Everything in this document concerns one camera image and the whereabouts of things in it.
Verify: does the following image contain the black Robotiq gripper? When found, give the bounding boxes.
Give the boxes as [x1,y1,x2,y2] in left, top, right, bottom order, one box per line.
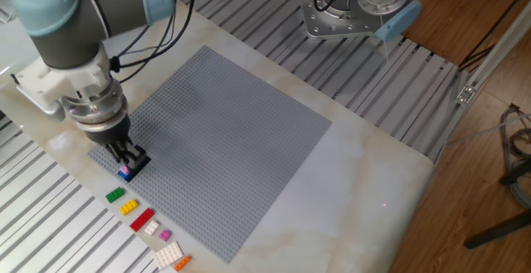
[85,115,147,173]

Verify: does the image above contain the black Lego plate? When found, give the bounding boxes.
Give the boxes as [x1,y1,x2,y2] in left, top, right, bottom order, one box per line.
[117,154,152,183]

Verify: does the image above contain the green Lego brick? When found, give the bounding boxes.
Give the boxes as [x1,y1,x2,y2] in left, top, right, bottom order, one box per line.
[105,186,126,204]

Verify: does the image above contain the yellow Lego brick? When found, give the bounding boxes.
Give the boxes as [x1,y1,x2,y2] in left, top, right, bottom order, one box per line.
[119,198,139,217]

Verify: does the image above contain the red Lego brick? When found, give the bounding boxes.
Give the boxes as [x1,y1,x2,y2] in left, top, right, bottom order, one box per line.
[129,207,156,232]

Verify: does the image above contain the grey Lego baseplate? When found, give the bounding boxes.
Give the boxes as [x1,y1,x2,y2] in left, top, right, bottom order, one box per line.
[87,45,333,265]

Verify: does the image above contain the large white Lego plate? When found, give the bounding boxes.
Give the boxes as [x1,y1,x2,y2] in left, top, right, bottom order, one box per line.
[152,240,184,271]

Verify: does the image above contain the orange Lego brick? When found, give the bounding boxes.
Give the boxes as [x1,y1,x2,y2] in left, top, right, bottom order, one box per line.
[173,255,192,272]

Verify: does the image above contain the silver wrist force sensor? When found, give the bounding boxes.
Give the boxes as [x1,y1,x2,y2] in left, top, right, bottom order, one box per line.
[61,77,129,134]

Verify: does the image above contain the glossy marble pattern mat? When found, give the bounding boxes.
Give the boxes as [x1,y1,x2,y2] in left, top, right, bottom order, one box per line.
[0,0,436,273]

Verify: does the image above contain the black stand leg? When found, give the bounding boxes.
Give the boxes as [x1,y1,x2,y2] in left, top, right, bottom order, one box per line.
[463,168,531,250]

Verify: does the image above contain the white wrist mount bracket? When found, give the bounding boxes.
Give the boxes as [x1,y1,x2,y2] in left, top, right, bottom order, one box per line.
[11,46,114,124]

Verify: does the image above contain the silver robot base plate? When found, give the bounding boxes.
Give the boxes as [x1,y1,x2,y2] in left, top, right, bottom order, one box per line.
[297,0,382,41]

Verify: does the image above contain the thin white cable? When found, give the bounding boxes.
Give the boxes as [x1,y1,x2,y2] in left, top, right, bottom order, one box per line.
[446,113,531,145]

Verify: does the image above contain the black floor cables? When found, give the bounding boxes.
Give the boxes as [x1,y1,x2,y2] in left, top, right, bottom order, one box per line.
[458,0,531,73]

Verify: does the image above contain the aluminium frame bar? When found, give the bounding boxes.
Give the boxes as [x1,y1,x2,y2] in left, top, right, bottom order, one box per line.
[455,0,531,106]

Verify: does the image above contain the grey coiled cable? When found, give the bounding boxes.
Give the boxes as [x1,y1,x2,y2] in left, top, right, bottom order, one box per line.
[499,102,531,210]

